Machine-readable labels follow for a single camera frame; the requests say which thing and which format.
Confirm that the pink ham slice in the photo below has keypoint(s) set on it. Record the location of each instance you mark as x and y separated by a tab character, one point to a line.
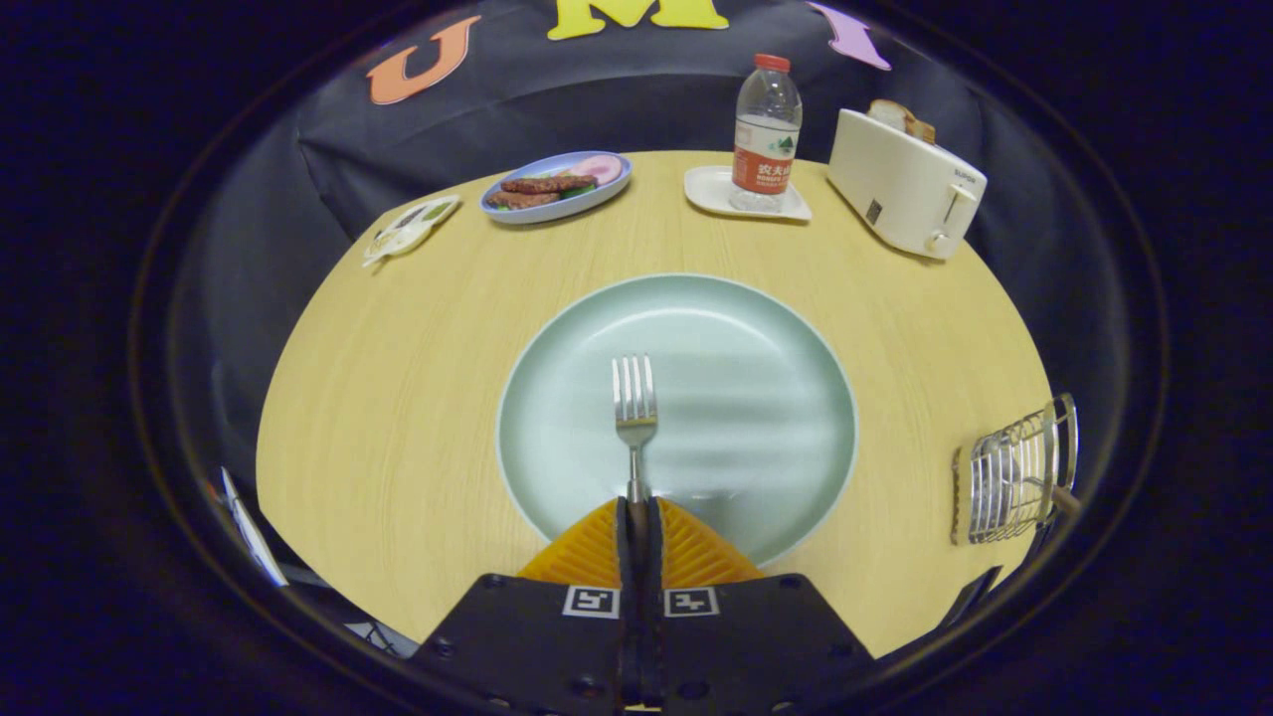
602	167

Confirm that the clear plastic drain basket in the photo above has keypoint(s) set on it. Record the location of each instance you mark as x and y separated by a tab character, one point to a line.
1004	477

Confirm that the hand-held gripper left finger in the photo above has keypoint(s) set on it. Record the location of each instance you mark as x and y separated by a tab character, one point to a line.
527	636

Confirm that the white square coaster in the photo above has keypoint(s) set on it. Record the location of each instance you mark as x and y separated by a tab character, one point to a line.
708	189

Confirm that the white divided sauce dish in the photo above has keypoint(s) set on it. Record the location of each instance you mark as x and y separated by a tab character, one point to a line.
413	229

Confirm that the white paper sheet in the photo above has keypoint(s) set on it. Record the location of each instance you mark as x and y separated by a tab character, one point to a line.
251	532

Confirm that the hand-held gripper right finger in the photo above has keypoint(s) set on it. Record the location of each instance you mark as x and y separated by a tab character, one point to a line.
746	636

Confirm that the blue oval plate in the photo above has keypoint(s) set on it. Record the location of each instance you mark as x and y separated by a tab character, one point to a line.
557	211

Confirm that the clear water bottle red label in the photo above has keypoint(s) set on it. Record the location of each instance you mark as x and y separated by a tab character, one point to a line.
766	129

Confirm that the brown meat patty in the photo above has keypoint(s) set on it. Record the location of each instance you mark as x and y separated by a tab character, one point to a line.
522	200
547	184

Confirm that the light green plate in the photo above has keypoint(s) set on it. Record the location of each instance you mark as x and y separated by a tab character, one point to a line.
746	418

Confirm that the white toaster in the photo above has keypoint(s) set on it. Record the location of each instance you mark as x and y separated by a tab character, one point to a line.
895	194

